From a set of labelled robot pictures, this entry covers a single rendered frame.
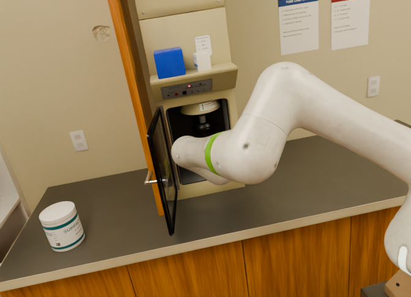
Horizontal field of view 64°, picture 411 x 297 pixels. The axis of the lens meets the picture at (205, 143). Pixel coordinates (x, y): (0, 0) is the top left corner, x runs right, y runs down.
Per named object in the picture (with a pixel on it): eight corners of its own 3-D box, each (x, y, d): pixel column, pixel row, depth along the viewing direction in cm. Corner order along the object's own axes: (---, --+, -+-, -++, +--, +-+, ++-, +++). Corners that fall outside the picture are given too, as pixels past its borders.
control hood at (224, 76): (155, 100, 130) (149, 75, 126) (234, 86, 132) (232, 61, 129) (155, 108, 119) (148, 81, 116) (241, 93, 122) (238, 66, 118)
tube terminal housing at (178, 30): (173, 175, 171) (140, 19, 141) (233, 163, 174) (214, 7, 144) (175, 200, 148) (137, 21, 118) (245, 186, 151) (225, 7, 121)
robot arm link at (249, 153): (301, 142, 67) (255, 110, 63) (274, 198, 65) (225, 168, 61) (256, 142, 84) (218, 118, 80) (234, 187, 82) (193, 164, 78)
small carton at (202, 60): (195, 69, 124) (192, 53, 122) (207, 66, 125) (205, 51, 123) (198, 71, 120) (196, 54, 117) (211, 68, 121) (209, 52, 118)
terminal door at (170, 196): (177, 192, 145) (159, 106, 129) (172, 238, 117) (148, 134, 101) (175, 192, 145) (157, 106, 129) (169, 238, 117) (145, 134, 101)
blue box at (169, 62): (158, 74, 126) (153, 50, 122) (183, 69, 126) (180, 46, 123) (158, 79, 116) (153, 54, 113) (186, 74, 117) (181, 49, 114)
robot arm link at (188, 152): (235, 184, 82) (254, 145, 84) (197, 164, 78) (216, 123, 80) (189, 173, 116) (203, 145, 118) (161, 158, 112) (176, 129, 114)
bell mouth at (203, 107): (178, 106, 152) (177, 95, 150) (216, 99, 153) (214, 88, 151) (181, 118, 135) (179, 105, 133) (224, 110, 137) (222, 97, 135)
